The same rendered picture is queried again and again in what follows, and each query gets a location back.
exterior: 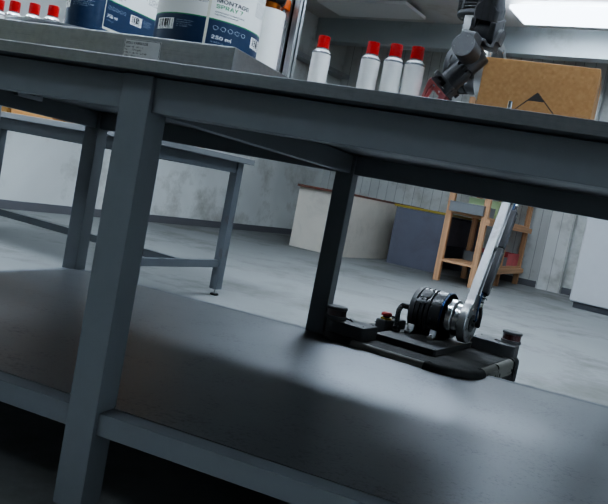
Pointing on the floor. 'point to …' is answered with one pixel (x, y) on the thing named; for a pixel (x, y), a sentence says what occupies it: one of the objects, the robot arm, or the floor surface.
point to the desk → (426, 238)
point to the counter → (373, 231)
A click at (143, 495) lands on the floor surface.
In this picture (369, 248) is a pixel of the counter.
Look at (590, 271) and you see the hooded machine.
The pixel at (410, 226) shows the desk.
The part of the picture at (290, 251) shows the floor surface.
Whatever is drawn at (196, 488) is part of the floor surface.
